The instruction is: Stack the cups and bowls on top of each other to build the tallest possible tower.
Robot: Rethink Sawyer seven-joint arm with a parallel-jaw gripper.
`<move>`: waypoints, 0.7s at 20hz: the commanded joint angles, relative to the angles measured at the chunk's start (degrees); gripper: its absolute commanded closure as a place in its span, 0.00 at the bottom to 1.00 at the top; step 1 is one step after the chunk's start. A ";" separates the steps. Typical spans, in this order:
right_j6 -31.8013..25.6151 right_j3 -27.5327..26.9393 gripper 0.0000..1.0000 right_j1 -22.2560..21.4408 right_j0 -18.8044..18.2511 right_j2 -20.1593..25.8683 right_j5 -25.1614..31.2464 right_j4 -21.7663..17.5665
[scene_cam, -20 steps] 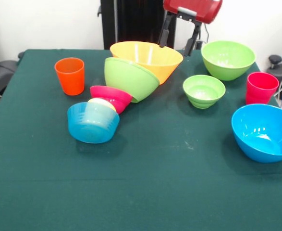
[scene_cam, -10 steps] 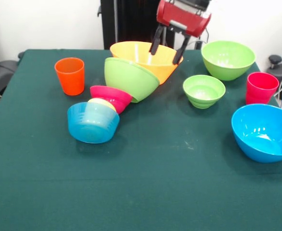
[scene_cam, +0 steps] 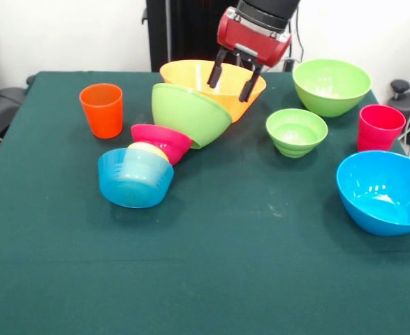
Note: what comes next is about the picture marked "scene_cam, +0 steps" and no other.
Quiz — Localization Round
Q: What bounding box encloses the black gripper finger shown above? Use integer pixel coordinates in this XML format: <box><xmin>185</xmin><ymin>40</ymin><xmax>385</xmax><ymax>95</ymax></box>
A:
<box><xmin>238</xmin><ymin>63</ymin><xmax>262</xmax><ymax>103</ymax></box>
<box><xmin>207</xmin><ymin>48</ymin><xmax>228</xmax><ymax>89</ymax></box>

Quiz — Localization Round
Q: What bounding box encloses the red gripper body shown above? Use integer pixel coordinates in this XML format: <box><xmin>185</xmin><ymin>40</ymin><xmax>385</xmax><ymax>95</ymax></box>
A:
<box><xmin>217</xmin><ymin>6</ymin><xmax>292</xmax><ymax>67</ymax></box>

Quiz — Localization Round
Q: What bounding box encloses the large orange plastic bowl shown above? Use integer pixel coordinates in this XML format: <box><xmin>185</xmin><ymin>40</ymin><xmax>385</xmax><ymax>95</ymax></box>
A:
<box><xmin>159</xmin><ymin>59</ymin><xmax>268</xmax><ymax>124</ymax></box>

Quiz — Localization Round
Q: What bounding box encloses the large green plastic bowl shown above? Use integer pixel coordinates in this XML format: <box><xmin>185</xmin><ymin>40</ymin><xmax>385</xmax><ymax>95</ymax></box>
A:
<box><xmin>292</xmin><ymin>58</ymin><xmax>372</xmax><ymax>118</ymax></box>
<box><xmin>151</xmin><ymin>82</ymin><xmax>233</xmax><ymax>150</ymax></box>

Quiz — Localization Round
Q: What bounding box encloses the small pink plastic bowl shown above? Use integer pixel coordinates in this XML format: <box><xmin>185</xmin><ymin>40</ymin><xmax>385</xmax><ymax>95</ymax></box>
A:
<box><xmin>130</xmin><ymin>124</ymin><xmax>193</xmax><ymax>167</ymax></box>

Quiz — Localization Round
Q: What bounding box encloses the yellow plastic cup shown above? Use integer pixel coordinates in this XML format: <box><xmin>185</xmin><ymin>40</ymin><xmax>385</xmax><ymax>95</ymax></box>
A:
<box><xmin>126</xmin><ymin>142</ymin><xmax>170</xmax><ymax>163</ymax></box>

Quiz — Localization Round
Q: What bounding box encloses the orange plastic cup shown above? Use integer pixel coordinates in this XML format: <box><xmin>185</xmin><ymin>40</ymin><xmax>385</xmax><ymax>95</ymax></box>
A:
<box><xmin>79</xmin><ymin>82</ymin><xmax>124</xmax><ymax>140</ymax></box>

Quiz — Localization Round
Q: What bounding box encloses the small blue plastic bowl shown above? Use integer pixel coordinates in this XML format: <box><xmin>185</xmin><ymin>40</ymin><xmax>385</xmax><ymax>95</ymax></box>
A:
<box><xmin>97</xmin><ymin>147</ymin><xmax>175</xmax><ymax>209</ymax></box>

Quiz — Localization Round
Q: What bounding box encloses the small green plastic bowl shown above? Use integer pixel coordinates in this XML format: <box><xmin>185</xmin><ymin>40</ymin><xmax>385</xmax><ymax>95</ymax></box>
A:
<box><xmin>265</xmin><ymin>107</ymin><xmax>329</xmax><ymax>158</ymax></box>

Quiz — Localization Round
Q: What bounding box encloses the red plastic cup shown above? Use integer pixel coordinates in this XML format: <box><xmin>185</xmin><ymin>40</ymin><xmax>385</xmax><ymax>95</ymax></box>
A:
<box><xmin>356</xmin><ymin>104</ymin><xmax>407</xmax><ymax>153</ymax></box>

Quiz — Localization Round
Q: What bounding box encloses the black round knob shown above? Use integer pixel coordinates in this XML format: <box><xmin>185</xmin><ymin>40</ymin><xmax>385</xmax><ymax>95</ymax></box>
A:
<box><xmin>390</xmin><ymin>79</ymin><xmax>410</xmax><ymax>101</ymax></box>

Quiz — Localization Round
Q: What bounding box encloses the large blue plastic bowl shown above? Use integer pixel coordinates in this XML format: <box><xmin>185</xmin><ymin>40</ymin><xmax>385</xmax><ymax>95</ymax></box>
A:
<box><xmin>336</xmin><ymin>150</ymin><xmax>410</xmax><ymax>237</ymax></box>

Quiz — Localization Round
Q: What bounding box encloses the dark green table cloth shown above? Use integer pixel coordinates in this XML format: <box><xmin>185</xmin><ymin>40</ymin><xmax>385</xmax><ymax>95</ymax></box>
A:
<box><xmin>0</xmin><ymin>70</ymin><xmax>410</xmax><ymax>335</ymax></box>

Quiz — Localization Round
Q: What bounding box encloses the black chair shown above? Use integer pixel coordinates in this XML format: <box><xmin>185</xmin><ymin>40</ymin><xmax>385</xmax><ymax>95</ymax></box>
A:
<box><xmin>0</xmin><ymin>45</ymin><xmax>27</xmax><ymax>140</ymax></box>

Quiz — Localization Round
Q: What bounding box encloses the black cable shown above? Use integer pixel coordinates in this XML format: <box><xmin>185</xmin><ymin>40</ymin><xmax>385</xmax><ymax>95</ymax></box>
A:
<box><xmin>295</xmin><ymin>8</ymin><xmax>305</xmax><ymax>61</ymax></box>

